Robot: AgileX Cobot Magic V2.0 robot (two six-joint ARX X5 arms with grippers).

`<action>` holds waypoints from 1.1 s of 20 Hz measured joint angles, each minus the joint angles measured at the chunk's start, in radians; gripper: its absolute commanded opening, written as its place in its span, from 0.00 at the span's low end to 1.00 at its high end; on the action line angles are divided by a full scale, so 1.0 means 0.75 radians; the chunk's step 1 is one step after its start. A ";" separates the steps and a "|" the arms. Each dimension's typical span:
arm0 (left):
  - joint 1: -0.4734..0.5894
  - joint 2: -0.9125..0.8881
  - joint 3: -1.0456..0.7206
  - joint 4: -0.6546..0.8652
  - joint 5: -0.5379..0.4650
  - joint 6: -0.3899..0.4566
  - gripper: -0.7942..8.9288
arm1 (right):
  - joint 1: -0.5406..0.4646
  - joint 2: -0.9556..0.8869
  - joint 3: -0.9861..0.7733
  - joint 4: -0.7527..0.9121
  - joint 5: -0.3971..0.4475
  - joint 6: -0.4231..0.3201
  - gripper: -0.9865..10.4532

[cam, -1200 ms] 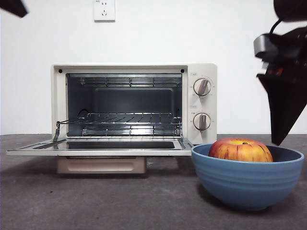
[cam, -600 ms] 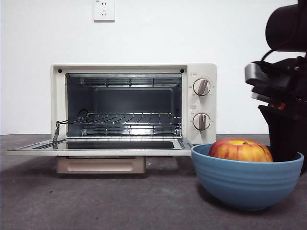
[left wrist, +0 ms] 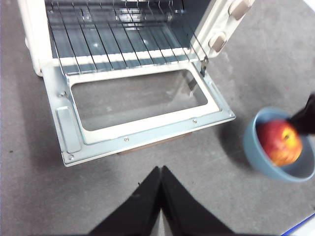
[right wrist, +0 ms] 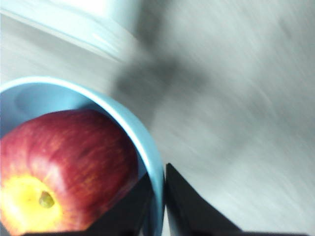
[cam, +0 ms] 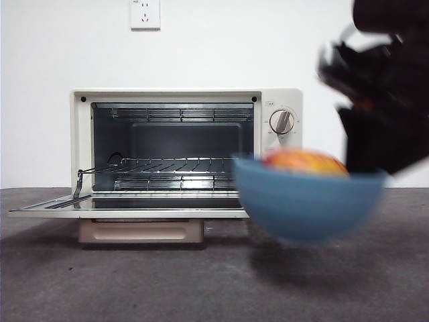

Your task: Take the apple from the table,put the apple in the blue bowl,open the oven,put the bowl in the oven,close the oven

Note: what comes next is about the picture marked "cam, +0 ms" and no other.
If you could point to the blue ribbed bowl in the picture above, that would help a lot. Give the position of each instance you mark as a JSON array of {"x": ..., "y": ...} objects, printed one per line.
[{"x": 301, "y": 208}]

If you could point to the glass-windowed oven door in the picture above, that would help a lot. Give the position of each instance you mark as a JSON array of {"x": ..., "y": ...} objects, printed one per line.
[{"x": 151, "y": 213}]

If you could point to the cream Toshiba toaster oven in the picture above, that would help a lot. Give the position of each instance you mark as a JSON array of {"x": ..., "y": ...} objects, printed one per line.
[{"x": 167, "y": 95}]

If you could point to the white wall socket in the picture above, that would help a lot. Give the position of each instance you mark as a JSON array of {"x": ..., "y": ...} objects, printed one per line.
[{"x": 145, "y": 20}]

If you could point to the cream temperature knob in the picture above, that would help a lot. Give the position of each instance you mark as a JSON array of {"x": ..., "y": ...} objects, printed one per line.
[{"x": 282, "y": 121}]

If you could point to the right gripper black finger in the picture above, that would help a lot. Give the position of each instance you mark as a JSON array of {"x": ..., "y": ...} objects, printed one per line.
[{"x": 382, "y": 144}]

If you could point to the red yellow apple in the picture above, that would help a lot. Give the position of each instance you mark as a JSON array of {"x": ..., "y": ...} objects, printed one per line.
[{"x": 301, "y": 164}]

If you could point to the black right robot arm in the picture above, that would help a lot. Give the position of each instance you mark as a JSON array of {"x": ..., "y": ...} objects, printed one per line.
[{"x": 395, "y": 13}]

